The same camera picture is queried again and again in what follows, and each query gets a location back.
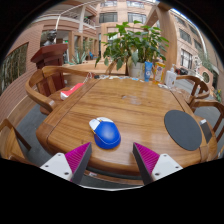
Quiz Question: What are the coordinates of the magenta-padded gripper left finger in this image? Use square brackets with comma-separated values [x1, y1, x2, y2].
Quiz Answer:
[39, 142, 93, 185]

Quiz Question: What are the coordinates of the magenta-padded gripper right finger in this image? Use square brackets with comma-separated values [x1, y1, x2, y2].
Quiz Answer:
[132, 142, 184, 186]

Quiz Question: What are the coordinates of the blue and white computer mouse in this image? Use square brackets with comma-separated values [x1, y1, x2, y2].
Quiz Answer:
[88, 116, 122, 150]

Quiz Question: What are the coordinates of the round dark grey mouse pad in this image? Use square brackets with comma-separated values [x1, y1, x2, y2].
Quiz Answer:
[163, 109, 203, 152]

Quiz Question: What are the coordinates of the wooden armchair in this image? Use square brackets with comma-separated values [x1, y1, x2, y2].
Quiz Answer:
[175, 74, 211, 104]
[24, 65, 98, 116]
[189, 99, 224, 159]
[105, 60, 128, 76]
[0, 118, 34, 166]

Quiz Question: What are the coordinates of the black notebook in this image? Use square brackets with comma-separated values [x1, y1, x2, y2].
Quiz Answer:
[199, 119, 214, 144]

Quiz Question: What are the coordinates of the red and white booklet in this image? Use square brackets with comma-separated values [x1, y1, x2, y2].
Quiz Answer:
[59, 82, 85, 101]

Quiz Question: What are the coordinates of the yellow bottle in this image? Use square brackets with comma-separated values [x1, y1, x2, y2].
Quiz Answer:
[153, 59, 166, 85]

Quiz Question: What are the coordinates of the blue tube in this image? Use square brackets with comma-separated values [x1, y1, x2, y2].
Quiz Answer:
[143, 60, 154, 83]

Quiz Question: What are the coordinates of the spiky green agave plant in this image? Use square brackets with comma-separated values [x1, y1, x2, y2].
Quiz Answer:
[70, 49, 88, 66]

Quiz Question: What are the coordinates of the green plant in white pot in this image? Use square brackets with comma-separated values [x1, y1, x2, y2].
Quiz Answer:
[94, 20, 170, 80]

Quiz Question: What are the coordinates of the dark bust statue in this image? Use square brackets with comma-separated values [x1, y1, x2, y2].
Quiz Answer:
[42, 29, 58, 47]

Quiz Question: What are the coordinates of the dark red wooden pedestal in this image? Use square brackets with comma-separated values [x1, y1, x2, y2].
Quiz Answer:
[30, 43, 69, 98]

